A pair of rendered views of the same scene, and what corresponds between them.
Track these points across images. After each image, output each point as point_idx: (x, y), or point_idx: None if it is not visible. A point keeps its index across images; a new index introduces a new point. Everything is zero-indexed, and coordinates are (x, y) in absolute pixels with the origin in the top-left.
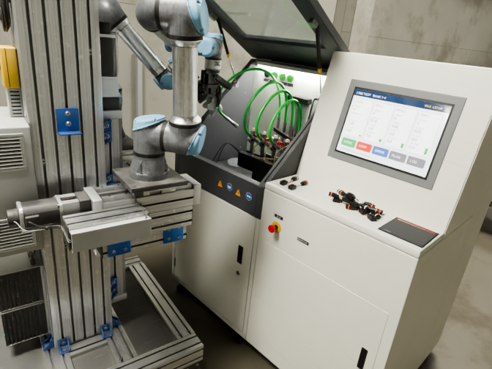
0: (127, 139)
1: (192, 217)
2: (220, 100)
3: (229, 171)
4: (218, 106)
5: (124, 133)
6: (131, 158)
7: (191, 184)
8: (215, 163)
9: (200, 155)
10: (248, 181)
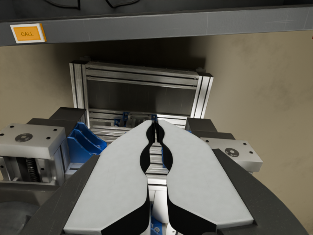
0: (16, 198)
1: (234, 139)
2: (275, 199)
3: (209, 31)
4: (218, 152)
5: (21, 221)
6: (61, 175)
7: (252, 172)
8: (140, 25)
9: (59, 22)
10: (282, 31)
